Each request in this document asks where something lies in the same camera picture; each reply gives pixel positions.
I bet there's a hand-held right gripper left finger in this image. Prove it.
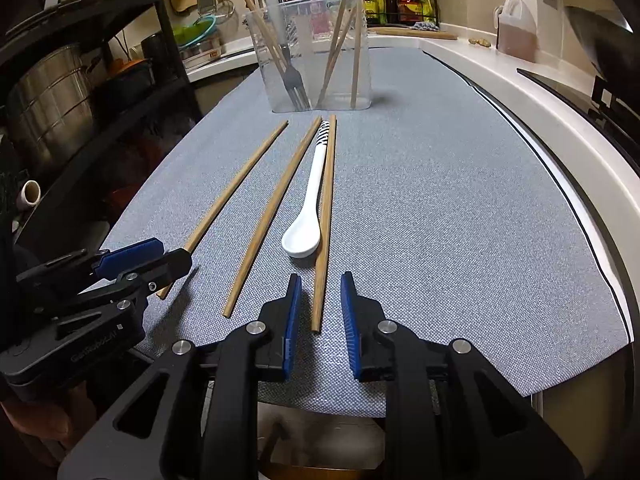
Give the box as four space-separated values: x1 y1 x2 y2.
57 272 303 480

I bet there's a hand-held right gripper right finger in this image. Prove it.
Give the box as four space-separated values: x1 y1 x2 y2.
340 271 586 480

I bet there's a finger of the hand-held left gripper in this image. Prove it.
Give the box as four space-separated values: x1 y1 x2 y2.
15 238 165 302
45 248 193 322

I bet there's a white spoon striped handle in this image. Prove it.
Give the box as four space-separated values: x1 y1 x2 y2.
281 120 333 259

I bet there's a clear plastic container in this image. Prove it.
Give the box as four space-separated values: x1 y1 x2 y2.
244 0 371 113

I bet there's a white-handled steel fork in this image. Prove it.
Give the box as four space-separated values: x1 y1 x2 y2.
264 0 311 111

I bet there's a person's left hand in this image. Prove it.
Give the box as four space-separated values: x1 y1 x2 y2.
0 385 98 461

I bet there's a dark red bag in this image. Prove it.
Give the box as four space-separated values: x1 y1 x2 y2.
100 135 171 221

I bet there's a white tube end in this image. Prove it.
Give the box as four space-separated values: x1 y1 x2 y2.
17 180 42 211

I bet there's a grey mat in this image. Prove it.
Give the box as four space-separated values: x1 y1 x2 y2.
100 47 632 418

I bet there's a large steel pot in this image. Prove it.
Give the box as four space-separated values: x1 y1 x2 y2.
7 42 96 171

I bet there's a black pot orange rim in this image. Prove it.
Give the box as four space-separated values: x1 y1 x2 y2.
95 57 156 103

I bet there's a black canister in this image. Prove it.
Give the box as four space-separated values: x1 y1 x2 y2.
141 32 173 71

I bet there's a steel basin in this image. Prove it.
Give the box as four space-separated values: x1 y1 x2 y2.
180 40 223 61

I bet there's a black shelving rack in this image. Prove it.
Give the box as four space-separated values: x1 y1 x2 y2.
0 0 201 261

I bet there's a green plastic colander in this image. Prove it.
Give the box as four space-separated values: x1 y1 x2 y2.
174 14 218 48

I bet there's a round wooden cutting board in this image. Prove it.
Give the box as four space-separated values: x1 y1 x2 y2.
367 27 458 41

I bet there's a black glass gas stove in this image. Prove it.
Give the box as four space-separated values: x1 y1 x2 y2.
517 67 640 161

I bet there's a plastic oil jug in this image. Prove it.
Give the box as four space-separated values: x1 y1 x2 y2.
495 0 538 63

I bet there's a black burner grate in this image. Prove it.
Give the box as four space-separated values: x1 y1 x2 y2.
590 77 640 151

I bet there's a black wok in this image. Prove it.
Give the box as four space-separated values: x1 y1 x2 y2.
565 4 640 83

